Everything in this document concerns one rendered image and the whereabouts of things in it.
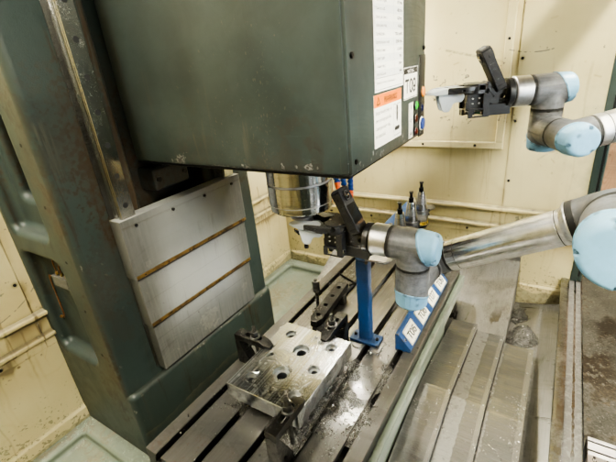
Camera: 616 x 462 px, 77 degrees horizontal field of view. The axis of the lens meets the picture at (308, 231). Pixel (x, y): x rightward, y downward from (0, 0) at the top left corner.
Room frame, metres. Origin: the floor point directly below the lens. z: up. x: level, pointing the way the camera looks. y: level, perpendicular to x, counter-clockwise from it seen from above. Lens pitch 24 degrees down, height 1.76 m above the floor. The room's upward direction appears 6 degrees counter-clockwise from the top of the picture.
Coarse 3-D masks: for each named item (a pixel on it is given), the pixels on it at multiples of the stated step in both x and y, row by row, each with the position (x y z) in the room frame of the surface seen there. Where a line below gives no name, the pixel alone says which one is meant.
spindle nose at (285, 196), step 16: (272, 176) 0.87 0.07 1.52; (288, 176) 0.85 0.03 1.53; (304, 176) 0.85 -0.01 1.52; (272, 192) 0.88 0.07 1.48; (288, 192) 0.85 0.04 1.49; (304, 192) 0.85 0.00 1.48; (320, 192) 0.86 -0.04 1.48; (272, 208) 0.90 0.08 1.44; (288, 208) 0.85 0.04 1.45; (304, 208) 0.85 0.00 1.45; (320, 208) 0.86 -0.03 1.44
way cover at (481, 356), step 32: (448, 352) 1.09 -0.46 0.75; (480, 352) 1.10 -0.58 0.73; (512, 352) 1.12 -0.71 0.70; (448, 384) 0.93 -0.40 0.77; (480, 384) 0.94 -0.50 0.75; (512, 384) 0.95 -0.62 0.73; (416, 416) 0.83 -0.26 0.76; (448, 416) 0.83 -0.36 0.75; (480, 416) 0.81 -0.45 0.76; (512, 416) 0.81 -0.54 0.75; (416, 448) 0.74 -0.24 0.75; (448, 448) 0.74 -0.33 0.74; (480, 448) 0.73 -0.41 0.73; (512, 448) 0.72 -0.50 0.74
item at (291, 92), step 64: (128, 0) 1.00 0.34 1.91; (192, 0) 0.89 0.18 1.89; (256, 0) 0.80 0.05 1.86; (320, 0) 0.73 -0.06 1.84; (128, 64) 1.03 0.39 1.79; (192, 64) 0.91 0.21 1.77; (256, 64) 0.81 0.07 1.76; (320, 64) 0.73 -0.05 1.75; (128, 128) 1.08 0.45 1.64; (192, 128) 0.93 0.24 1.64; (256, 128) 0.83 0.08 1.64; (320, 128) 0.74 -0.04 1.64
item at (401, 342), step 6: (444, 276) 1.32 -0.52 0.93; (444, 288) 1.27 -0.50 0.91; (438, 294) 1.22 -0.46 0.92; (426, 306) 1.13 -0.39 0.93; (408, 312) 1.07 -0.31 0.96; (408, 318) 1.04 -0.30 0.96; (414, 318) 1.06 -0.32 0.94; (402, 324) 1.01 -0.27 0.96; (420, 324) 1.05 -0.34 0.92; (402, 330) 0.99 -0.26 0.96; (420, 330) 1.03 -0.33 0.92; (396, 336) 0.97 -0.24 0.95; (402, 336) 0.97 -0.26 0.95; (396, 342) 0.97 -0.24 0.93; (402, 342) 0.96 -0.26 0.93; (408, 342) 0.96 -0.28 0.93; (414, 342) 0.98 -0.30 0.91; (396, 348) 0.97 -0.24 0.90; (402, 348) 0.96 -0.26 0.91; (408, 348) 0.95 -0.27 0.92
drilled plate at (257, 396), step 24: (288, 336) 0.99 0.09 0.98; (312, 336) 0.96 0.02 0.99; (264, 360) 0.88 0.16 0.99; (288, 360) 0.87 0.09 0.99; (312, 360) 0.86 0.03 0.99; (336, 360) 0.85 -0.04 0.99; (240, 384) 0.80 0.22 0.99; (264, 384) 0.79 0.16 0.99; (288, 384) 0.78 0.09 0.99; (312, 384) 0.77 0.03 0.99; (264, 408) 0.74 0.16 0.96; (312, 408) 0.73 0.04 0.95
